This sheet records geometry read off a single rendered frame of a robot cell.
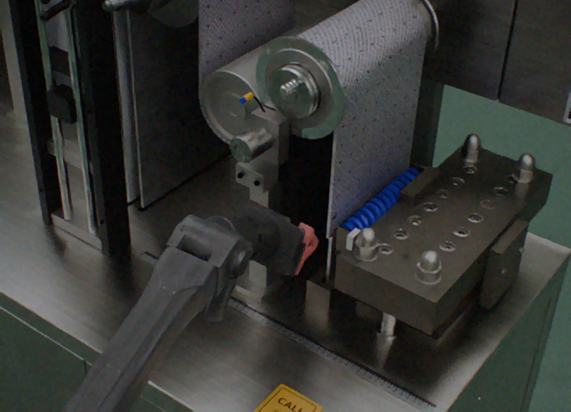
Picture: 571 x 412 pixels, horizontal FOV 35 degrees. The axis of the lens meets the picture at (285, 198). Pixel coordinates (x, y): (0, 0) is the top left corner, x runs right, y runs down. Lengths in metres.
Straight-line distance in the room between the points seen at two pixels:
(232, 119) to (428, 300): 0.39
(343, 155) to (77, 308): 0.47
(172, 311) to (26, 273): 0.57
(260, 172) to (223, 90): 0.15
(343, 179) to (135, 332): 0.48
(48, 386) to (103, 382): 0.70
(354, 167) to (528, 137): 2.44
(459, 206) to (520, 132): 2.34
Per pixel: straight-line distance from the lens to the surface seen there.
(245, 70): 1.31
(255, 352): 1.32
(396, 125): 1.39
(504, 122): 3.79
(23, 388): 1.68
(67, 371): 1.51
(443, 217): 1.39
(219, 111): 1.36
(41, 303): 1.43
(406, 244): 1.32
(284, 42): 1.22
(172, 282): 0.97
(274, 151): 1.27
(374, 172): 1.38
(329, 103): 1.21
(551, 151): 3.65
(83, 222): 1.54
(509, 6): 1.42
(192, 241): 1.01
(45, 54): 1.40
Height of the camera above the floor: 1.83
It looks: 35 degrees down
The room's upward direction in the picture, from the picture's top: 2 degrees clockwise
